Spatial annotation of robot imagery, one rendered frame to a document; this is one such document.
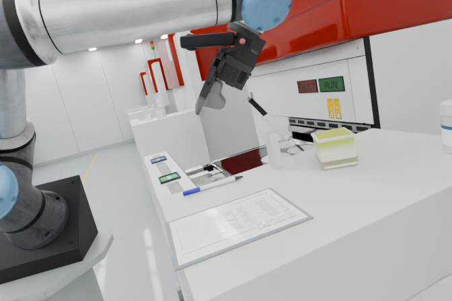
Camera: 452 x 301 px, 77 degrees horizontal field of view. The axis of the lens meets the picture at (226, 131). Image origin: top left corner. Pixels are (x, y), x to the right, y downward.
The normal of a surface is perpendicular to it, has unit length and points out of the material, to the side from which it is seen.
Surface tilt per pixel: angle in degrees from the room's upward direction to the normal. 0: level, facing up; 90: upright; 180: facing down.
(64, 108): 90
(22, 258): 46
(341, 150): 90
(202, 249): 0
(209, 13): 131
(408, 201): 0
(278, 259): 0
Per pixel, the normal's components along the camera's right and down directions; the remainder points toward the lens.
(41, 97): 0.33, 0.10
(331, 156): -0.11, 0.21
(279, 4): 0.30, 0.78
